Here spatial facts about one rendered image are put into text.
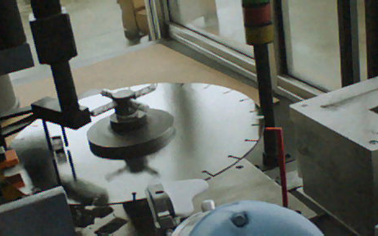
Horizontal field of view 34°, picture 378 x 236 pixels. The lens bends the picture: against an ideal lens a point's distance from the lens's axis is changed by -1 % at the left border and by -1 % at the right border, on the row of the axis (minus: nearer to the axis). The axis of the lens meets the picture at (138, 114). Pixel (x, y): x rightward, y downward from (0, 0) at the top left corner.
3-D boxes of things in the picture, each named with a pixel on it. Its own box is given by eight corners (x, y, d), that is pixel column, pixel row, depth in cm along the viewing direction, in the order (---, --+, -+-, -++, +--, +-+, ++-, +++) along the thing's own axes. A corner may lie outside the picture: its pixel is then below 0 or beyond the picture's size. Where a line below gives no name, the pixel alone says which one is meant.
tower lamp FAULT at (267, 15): (262, 15, 97) (261, -3, 96) (277, 20, 93) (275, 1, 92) (238, 22, 96) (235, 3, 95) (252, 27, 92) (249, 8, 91)
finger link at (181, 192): (197, 174, 65) (222, 224, 56) (142, 186, 64) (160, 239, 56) (193, 148, 63) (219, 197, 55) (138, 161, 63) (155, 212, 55)
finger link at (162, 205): (168, 210, 60) (189, 266, 52) (151, 214, 60) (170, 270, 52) (162, 170, 58) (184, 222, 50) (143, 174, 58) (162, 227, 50)
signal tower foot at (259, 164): (288, 152, 107) (287, 139, 106) (299, 160, 104) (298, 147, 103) (245, 168, 105) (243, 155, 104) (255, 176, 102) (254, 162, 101)
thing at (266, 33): (264, 34, 98) (262, 16, 97) (280, 40, 94) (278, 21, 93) (239, 42, 97) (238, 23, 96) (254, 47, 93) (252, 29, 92)
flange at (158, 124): (119, 111, 84) (115, 94, 83) (190, 117, 78) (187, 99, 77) (70, 148, 76) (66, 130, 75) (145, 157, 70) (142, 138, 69)
